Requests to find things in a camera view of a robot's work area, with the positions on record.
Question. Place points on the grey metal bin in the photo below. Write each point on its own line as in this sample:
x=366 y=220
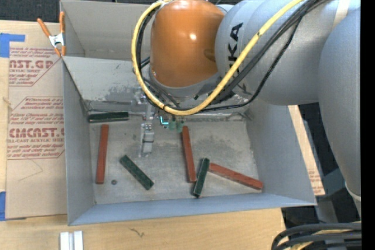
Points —
x=164 y=208

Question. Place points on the dark green flat block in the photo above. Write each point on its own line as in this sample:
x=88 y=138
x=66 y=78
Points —
x=108 y=117
x=201 y=177
x=136 y=172

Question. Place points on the brown cardboard board, red print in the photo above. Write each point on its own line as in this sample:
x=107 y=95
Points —
x=35 y=181

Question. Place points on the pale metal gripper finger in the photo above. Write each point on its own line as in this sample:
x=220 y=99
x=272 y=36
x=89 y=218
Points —
x=140 y=147
x=148 y=137

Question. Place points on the red-brown flat block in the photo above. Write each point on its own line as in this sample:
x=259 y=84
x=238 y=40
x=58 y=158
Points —
x=102 y=155
x=235 y=176
x=188 y=155

